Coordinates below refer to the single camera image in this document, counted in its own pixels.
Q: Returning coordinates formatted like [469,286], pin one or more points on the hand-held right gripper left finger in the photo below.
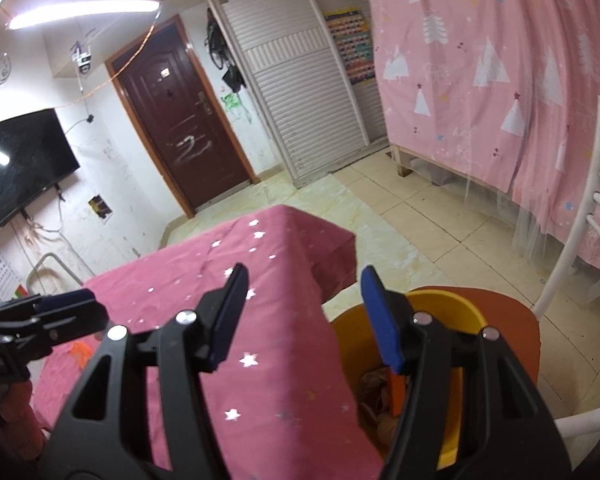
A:
[227,320]

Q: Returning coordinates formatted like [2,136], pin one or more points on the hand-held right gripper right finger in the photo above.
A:
[382,325]

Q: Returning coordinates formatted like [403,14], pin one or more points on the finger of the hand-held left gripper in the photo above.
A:
[80,322]
[65,300]

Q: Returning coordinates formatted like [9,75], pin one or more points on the yellow bin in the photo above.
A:
[350,345]

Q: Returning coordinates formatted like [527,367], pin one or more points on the orange box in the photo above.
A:
[398,392]
[81,352]

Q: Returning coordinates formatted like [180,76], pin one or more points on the person's left hand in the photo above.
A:
[20,410]

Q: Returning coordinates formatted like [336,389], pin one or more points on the flat orange box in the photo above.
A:
[81,352]

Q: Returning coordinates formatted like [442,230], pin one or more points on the yellow wooden seat chair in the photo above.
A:
[47,260]

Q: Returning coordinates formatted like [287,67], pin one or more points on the red green sticker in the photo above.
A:
[21,291]

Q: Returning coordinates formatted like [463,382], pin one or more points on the eye test chart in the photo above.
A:
[0,270]

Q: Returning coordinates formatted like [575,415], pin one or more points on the pink star tablecloth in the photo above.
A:
[255,410]

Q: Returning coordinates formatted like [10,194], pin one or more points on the dark brown door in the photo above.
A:
[180,125]

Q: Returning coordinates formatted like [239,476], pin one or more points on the white metal chair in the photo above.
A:
[580,210]

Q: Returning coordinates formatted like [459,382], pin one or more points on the small black hanging bag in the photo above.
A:
[232,79]

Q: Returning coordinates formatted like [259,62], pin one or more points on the white slatted wardrobe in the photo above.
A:
[290,75]

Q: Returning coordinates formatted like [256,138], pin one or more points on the pink patterned bed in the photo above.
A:
[505,85]

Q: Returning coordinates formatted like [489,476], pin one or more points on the large black hanging bag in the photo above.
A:
[215,40]

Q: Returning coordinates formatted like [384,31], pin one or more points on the colourful grid poster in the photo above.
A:
[352,45]

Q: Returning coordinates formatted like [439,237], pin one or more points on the ceiling tube light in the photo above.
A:
[85,12]

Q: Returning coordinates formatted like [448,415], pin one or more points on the black wall television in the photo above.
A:
[25,165]

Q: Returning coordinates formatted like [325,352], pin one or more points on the wooden bed frame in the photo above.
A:
[401,160]

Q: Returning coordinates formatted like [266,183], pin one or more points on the white security camera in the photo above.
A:
[81,60]

